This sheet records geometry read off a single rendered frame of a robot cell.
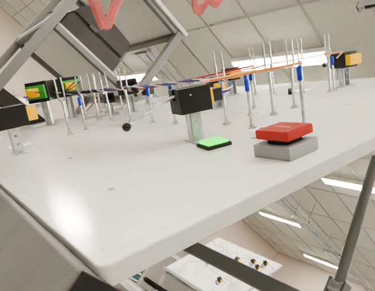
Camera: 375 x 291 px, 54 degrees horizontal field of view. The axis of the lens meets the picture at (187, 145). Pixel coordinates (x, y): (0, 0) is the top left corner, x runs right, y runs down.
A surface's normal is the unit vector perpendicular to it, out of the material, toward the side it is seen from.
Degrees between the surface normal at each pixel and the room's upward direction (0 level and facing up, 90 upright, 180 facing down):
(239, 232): 90
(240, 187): 50
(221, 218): 90
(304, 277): 90
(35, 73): 90
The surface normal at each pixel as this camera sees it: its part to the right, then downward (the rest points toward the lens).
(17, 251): -0.62, -0.58
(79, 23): 0.62, 0.10
